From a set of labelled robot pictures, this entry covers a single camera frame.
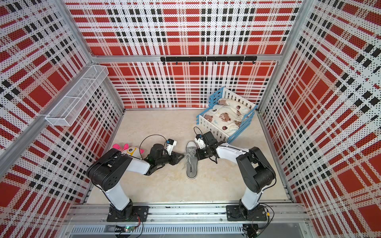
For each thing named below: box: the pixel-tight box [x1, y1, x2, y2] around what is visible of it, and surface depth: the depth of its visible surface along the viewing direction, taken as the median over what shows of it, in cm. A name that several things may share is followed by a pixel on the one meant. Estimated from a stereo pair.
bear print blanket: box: [202, 98, 252, 135], surface depth 106 cm
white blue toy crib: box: [195, 86, 258, 145], surface depth 105 cm
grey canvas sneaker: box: [186, 140, 199, 179], surface depth 90 cm
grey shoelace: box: [183, 149, 196, 166], surface depth 90 cm
